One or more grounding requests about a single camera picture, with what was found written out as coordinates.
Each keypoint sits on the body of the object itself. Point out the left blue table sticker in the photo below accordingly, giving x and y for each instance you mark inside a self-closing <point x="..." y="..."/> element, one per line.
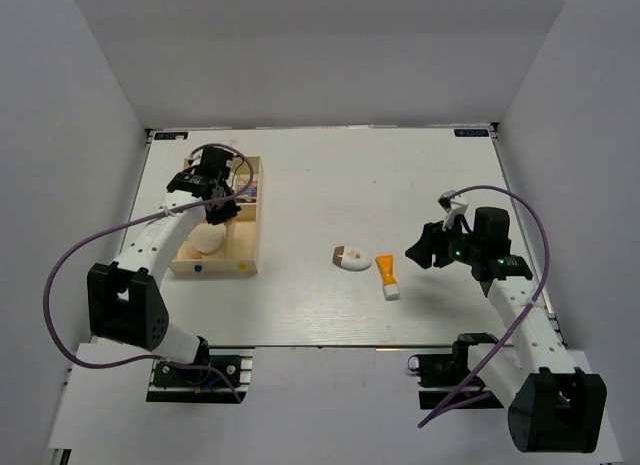
<point x="164" y="136"/>

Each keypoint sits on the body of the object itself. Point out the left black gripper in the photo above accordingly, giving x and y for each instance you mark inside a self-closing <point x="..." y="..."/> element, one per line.
<point x="228" y="213"/>

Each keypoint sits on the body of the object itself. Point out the right blue table sticker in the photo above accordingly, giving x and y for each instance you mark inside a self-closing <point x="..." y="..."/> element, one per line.
<point x="470" y="132"/>

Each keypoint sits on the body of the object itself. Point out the blue table sticker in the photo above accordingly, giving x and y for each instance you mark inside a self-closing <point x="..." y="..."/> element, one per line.
<point x="470" y="132"/>
<point x="164" y="136"/>

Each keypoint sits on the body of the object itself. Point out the wooden divided organizer box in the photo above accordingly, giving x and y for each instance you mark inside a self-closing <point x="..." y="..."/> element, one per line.
<point x="240" y="251"/>

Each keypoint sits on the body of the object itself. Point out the orange tube white cap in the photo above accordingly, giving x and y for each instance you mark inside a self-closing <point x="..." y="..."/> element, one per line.
<point x="390" y="287"/>

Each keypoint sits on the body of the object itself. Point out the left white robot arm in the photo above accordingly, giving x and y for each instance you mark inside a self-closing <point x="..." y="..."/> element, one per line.
<point x="125" y="303"/>

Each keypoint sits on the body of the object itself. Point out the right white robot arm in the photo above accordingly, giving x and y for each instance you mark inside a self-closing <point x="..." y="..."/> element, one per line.
<point x="553" y="405"/>

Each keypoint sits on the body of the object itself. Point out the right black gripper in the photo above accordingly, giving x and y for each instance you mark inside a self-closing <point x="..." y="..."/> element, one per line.
<point x="431" y="242"/>

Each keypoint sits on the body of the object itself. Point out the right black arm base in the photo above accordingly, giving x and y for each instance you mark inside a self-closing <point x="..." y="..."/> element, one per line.
<point x="437" y="375"/>

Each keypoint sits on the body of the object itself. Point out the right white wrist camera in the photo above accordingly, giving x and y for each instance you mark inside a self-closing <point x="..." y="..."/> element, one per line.
<point x="454" y="204"/>

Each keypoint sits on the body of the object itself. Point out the small colourful eyeshadow palette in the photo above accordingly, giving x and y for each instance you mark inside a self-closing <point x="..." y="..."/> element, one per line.
<point x="250" y="187"/>

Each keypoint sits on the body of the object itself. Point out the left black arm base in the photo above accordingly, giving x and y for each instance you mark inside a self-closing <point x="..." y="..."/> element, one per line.
<point x="168" y="384"/>

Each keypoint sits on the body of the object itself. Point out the white bottle gold cap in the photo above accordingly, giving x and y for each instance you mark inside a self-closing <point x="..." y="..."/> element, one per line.
<point x="353" y="258"/>

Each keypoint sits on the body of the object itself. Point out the round beige powder puff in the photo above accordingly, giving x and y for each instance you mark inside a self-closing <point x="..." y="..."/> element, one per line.
<point x="205" y="240"/>

